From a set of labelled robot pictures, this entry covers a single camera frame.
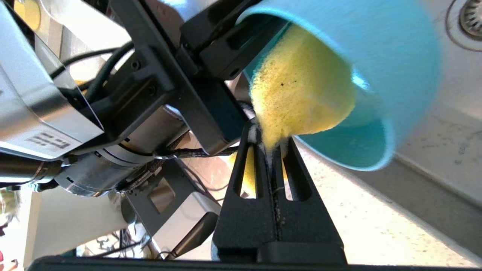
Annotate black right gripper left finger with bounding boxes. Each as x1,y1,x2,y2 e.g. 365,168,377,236
213,120,278,262

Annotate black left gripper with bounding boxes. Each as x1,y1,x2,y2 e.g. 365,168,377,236
88,0,290,155

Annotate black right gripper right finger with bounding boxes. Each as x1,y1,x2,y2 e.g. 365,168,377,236
260,137,347,264

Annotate yellow sponge brush with handle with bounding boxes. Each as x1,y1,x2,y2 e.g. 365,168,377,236
226,24,356,198

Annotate teal bowl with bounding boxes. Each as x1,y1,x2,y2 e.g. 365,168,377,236
237,0,442,172

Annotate stainless steel sink basin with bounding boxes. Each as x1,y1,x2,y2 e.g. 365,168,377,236
354,0,482,258

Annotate round metal drain strainer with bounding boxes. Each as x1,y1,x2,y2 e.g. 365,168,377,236
445,0,482,52

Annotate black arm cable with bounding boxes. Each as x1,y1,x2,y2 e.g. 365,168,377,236
49,40,136,104

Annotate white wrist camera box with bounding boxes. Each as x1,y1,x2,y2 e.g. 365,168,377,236
0,0,105,162

